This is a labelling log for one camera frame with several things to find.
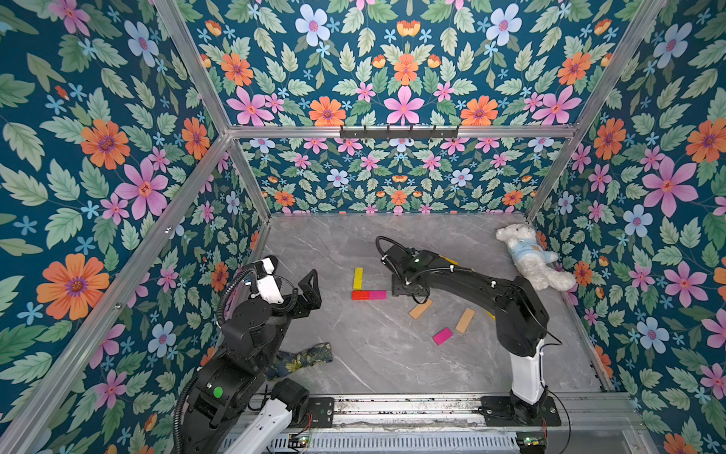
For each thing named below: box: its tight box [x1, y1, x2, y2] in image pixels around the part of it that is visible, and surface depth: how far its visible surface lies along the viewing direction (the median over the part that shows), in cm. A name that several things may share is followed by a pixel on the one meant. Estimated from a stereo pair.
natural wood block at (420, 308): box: [408, 297, 434, 320], surface depth 95 cm
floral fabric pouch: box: [263, 342, 333, 382], surface depth 82 cm
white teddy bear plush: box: [495, 223, 577, 293], surface depth 99 cm
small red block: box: [351, 290, 370, 301], surface depth 98 cm
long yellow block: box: [353, 266, 364, 291], surface depth 101 cm
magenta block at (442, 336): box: [432, 327, 454, 346], surface depth 90 cm
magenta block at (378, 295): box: [369, 290, 389, 300], surface depth 98 cm
